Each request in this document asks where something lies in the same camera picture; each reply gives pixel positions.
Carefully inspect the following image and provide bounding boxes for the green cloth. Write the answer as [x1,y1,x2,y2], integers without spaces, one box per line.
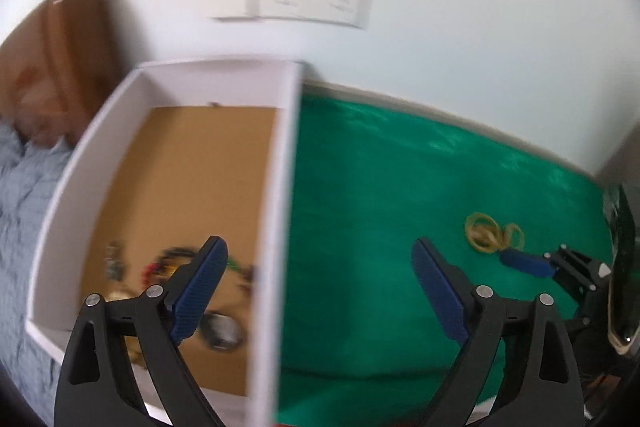
[272,94,613,427]

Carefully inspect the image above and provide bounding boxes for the dark glossy object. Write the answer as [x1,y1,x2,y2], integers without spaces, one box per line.
[607,184,639,355]

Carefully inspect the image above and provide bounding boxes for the red beaded bracelet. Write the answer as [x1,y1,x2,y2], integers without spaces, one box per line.
[140,257,173,286]

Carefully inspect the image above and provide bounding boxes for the small gold bangle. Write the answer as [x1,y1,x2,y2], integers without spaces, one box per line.
[501,223,526,251]

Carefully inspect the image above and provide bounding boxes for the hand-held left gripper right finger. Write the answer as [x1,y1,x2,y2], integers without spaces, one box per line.
[411,237,587,427]

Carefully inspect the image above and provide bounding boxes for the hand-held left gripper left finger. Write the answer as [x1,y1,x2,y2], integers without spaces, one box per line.
[54,235,229,427]

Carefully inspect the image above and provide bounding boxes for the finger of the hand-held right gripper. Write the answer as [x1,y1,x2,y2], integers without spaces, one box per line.
[499,244,612,295]

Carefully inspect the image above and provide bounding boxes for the brown wooden headboard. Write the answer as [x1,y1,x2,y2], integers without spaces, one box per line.
[0,0,126,148]

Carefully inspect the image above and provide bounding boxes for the grey-blue quilt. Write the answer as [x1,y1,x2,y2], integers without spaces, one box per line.
[0,122,77,427]

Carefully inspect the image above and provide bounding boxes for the yellow rubber bands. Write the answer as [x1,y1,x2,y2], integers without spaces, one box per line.
[465,212,502,253]

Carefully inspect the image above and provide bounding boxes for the white box with brown bottom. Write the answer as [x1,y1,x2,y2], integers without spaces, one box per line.
[25,58,305,427]

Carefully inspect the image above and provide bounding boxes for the small silver earrings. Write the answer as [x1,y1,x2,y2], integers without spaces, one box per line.
[104,241,124,281]

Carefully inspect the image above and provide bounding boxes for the silver watch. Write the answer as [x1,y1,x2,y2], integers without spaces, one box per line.
[199,311,249,352]

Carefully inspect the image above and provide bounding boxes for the black beaded bracelet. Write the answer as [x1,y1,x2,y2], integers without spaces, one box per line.
[157,247,256,295]

